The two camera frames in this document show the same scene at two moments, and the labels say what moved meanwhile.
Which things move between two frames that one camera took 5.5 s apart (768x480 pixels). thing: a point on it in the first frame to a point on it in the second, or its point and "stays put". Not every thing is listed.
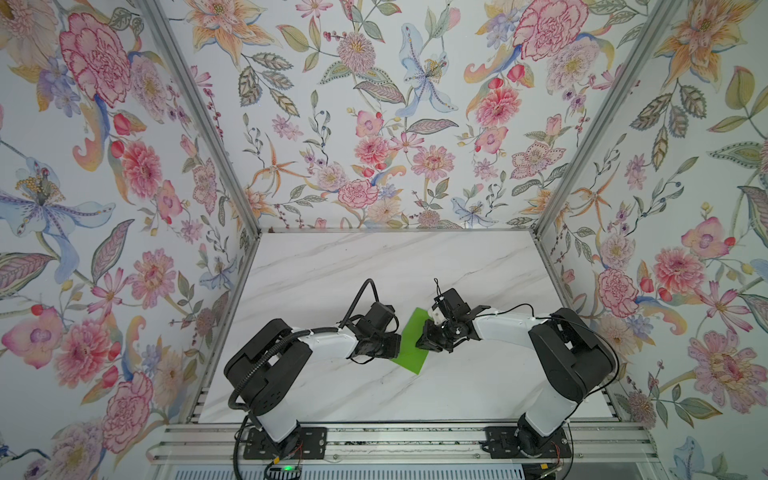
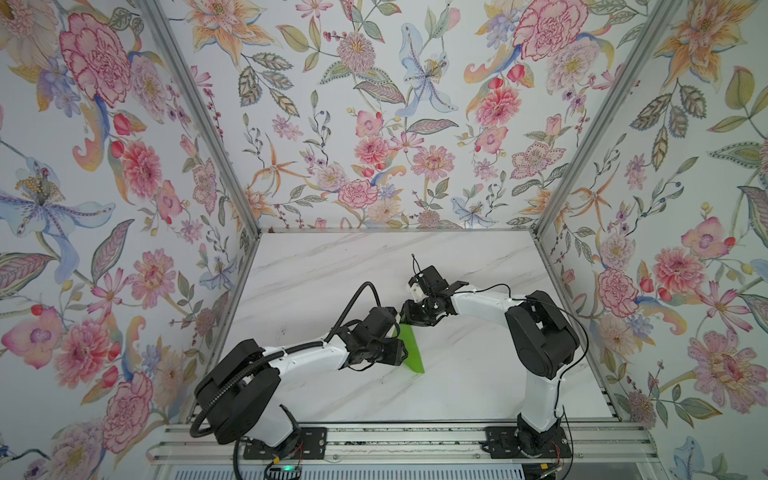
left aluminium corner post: (158, 25) stays put
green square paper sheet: (410, 355) stays put
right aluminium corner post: (653, 32) stays put
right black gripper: (428, 341) to (408, 307)
